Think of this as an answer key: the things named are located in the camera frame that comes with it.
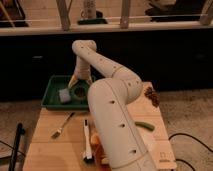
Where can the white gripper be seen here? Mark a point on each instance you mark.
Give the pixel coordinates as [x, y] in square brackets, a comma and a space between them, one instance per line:
[82, 71]

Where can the dark green cup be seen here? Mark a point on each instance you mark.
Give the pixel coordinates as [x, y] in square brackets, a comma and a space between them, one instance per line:
[79, 93]

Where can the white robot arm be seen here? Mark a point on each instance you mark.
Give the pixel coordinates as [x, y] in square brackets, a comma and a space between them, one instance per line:
[107, 101]

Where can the green plastic tray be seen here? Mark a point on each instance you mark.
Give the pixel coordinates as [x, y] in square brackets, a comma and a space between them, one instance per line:
[58, 96]

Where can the grey sponge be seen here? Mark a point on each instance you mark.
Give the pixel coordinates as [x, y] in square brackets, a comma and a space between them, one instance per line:
[64, 96]

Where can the silver fork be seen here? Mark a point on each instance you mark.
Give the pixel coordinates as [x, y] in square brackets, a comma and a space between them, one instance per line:
[60, 129]

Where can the orange fruit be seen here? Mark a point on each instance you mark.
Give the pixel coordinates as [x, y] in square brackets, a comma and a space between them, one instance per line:
[95, 139]

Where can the brown grape bunch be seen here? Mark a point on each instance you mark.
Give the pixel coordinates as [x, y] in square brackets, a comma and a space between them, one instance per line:
[152, 95]

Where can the green pepper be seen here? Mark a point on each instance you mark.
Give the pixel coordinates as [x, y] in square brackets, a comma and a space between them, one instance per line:
[145, 125]

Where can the black chair leg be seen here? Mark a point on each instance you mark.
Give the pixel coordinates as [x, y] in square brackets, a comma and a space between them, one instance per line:
[19, 132]

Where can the orange bowl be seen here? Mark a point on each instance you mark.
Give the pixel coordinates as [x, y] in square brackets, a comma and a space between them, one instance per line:
[101, 161]

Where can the green base plate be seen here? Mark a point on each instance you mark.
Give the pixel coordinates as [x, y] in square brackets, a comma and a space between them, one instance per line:
[92, 21]

